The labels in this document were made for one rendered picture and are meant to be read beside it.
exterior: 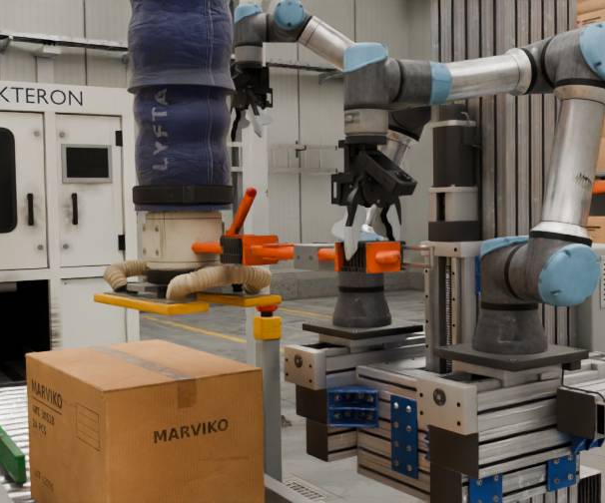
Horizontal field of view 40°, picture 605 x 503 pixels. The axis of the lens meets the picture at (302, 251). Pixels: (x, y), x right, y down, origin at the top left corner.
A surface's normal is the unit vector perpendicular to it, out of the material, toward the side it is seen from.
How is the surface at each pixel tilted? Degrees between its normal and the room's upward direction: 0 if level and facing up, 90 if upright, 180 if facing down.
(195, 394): 90
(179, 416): 90
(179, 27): 81
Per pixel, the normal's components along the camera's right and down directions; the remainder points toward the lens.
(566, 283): 0.37, 0.17
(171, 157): -0.12, -0.22
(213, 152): 0.72, -0.22
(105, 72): 0.56, 0.03
